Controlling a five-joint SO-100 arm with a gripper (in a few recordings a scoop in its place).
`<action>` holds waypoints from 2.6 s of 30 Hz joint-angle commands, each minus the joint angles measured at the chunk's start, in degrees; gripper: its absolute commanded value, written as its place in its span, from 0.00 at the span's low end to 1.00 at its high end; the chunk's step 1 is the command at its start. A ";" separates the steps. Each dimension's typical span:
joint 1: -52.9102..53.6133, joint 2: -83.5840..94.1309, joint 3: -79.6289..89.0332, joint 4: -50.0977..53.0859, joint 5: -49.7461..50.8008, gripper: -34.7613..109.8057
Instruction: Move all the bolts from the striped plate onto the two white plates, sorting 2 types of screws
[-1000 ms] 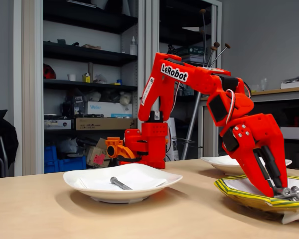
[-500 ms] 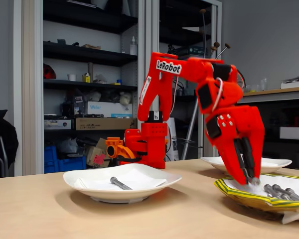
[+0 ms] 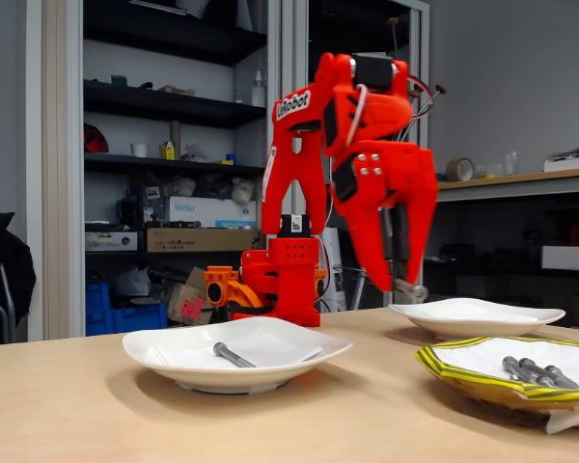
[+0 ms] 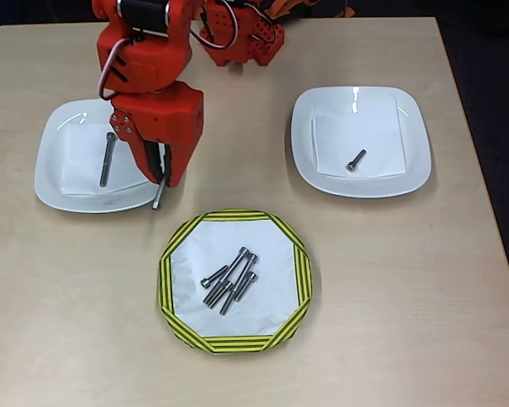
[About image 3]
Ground brown packing tape roll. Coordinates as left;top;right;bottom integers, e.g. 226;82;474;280
445;157;476;183

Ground white printed package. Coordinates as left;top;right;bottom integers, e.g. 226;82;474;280
318;227;348;313

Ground white square plate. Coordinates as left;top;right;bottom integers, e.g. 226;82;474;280
388;297;567;341
122;315;356;395

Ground wooden top workbench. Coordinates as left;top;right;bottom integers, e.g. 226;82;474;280
388;166;579;310

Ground white fluffy bundle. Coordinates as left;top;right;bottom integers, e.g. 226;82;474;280
230;177;255;204

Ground white storage box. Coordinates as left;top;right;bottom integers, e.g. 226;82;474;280
540;245;579;273

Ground white Weller box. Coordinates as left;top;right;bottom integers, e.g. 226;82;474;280
168;196;258;229

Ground metal coat stand wooden knobs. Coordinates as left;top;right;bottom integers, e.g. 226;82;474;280
351;16;449;310

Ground long flat white box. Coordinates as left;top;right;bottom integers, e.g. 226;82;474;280
543;154;579;174

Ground grey metal shelf cabinet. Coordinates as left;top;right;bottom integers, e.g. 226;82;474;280
282;0;430;310
26;0;284;341

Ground white plastic squeeze bottle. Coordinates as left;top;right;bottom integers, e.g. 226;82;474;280
251;69;267;108

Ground yellow-green striped paper tray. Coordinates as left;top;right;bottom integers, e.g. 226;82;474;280
413;336;579;435

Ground flat brown cardboard box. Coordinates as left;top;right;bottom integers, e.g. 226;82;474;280
146;228;266;254

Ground crumpled clear plastic bag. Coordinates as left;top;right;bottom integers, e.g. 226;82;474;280
180;143;208;163

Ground cardboard box pink sticker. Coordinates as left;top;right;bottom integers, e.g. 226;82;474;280
166;267;217;326

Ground short bolt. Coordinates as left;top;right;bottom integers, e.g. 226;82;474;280
543;365;579;390

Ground black electronic device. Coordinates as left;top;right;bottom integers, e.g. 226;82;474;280
117;182;171;229

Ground white plastic bag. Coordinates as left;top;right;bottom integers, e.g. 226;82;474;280
111;266;152;298

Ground blue plastic crate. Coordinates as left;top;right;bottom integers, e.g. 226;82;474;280
85;282;113;338
110;302;168;335

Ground white printed picture box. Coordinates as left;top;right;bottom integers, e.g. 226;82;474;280
85;231;139;253

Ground red black helmet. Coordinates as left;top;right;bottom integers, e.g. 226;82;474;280
83;123;110;154

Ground black jacket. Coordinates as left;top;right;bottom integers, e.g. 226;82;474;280
0;211;38;346

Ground white red servo cable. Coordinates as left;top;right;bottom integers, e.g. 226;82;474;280
345;84;371;149

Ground black red servo cable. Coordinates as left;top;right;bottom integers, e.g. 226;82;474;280
407;74;440;141

